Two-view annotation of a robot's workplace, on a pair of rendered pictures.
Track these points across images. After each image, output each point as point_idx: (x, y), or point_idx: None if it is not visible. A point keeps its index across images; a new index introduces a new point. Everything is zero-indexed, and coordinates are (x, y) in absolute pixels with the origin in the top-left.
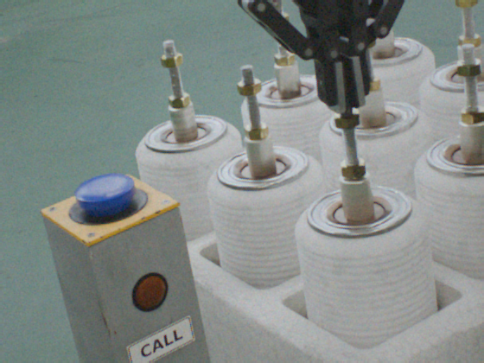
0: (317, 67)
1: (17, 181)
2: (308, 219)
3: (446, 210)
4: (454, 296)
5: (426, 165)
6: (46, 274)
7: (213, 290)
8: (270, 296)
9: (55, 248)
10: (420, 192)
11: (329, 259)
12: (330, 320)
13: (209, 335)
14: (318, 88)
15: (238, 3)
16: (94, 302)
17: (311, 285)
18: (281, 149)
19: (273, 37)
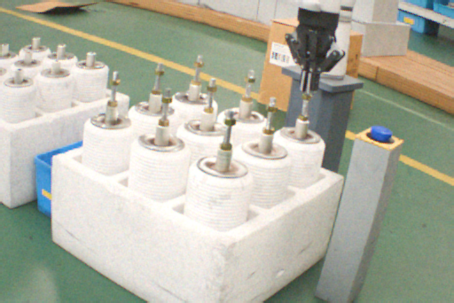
0: (316, 77)
1: None
2: (313, 142)
3: None
4: None
5: (254, 124)
6: None
7: (301, 203)
8: (301, 190)
9: (390, 161)
10: (257, 135)
11: (324, 148)
12: (317, 176)
13: (290, 233)
14: (315, 85)
15: (338, 54)
16: (395, 167)
17: (317, 167)
18: (244, 144)
19: (327, 66)
